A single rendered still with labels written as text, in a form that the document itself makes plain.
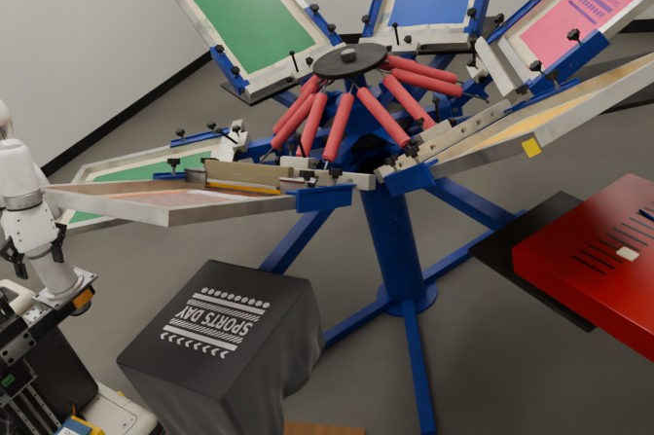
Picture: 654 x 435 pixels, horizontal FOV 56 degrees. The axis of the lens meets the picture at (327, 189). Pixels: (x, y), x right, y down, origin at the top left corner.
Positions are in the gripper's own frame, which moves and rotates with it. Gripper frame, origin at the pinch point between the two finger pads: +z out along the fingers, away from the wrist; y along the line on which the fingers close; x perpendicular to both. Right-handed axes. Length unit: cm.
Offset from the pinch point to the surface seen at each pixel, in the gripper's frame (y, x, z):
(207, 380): -31, 14, 47
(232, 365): -37, 18, 45
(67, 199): -14.8, -6.8, -10.5
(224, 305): -56, -1, 39
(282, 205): -55, 29, 1
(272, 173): -74, 11, -1
